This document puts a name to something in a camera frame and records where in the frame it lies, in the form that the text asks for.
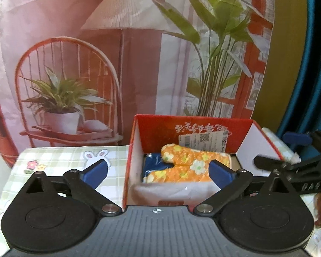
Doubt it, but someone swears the orange floral oven mitt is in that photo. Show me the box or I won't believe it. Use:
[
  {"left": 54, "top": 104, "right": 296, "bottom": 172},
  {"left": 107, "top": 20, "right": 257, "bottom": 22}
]
[{"left": 143, "top": 144, "right": 232, "bottom": 184}]

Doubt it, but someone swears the blue curtain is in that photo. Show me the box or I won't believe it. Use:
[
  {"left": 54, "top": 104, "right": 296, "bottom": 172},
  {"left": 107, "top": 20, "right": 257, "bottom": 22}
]
[{"left": 277, "top": 0, "right": 321, "bottom": 150}]

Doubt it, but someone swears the red strawberry print cardboard box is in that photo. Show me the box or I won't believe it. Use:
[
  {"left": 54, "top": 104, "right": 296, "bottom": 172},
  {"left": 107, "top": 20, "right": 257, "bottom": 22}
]
[{"left": 122, "top": 114, "right": 284, "bottom": 211}]

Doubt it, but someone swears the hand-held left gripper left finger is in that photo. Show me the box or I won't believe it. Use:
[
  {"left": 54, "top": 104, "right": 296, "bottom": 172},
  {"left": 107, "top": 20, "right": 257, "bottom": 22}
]
[{"left": 24, "top": 159, "right": 123, "bottom": 217}]

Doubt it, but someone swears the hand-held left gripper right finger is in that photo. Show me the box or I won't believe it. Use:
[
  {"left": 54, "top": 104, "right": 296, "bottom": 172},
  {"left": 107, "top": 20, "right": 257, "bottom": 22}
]
[{"left": 193, "top": 159, "right": 291, "bottom": 217}]

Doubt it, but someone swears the blue cloth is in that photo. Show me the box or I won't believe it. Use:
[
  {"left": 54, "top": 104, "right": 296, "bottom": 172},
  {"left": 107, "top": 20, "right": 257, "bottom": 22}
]
[{"left": 143, "top": 152, "right": 174, "bottom": 178}]

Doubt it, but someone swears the white plastic packet red label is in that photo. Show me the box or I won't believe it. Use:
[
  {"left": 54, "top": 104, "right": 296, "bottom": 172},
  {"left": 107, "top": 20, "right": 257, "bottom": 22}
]
[{"left": 131, "top": 181, "right": 220, "bottom": 208}]

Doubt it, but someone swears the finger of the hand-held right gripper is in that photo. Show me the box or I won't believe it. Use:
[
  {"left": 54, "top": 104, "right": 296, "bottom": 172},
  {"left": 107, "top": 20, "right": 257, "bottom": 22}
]
[
  {"left": 282, "top": 132, "right": 315, "bottom": 149},
  {"left": 254, "top": 154, "right": 321, "bottom": 178}
]

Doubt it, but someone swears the printed room scene backdrop cloth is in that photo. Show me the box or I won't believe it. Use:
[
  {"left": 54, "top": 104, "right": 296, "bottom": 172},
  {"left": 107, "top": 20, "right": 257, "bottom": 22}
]
[{"left": 0, "top": 0, "right": 275, "bottom": 166}]

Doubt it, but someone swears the green checked tablecloth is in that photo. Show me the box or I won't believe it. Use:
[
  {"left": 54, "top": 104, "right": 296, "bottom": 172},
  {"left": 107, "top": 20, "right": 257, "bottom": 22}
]
[{"left": 0, "top": 145, "right": 321, "bottom": 257}]

